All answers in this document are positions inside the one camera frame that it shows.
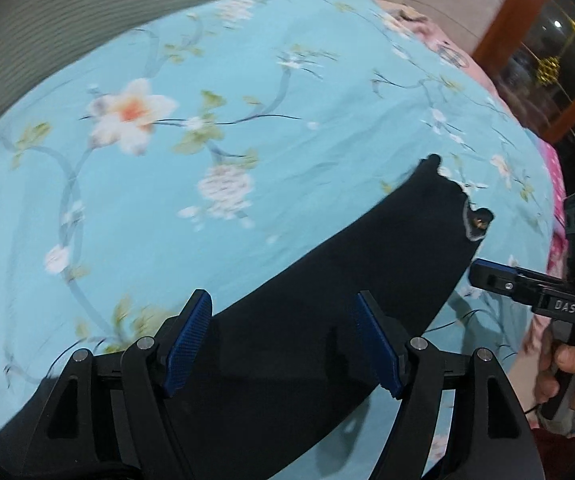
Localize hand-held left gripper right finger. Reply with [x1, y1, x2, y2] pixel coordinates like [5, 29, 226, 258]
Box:
[355, 290, 547, 480]

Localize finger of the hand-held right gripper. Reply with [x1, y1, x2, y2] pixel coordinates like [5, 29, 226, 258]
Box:
[469, 258, 553, 311]

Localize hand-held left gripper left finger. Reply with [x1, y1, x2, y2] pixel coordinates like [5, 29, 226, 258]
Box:
[13, 288, 214, 480]

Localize black pants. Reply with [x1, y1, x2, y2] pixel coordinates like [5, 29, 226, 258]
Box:
[0, 154, 495, 480]

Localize pink printed blanket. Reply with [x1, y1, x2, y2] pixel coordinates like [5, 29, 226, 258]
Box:
[377, 2, 571, 281]

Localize blue floral bed sheet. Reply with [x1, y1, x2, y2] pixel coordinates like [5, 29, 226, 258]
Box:
[0, 0, 563, 480]

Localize wooden framed glass door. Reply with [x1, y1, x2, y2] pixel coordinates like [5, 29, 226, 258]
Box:
[471, 0, 575, 147]

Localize grey ribbed headboard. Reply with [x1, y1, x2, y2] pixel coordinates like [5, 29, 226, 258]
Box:
[0, 0, 379, 137]

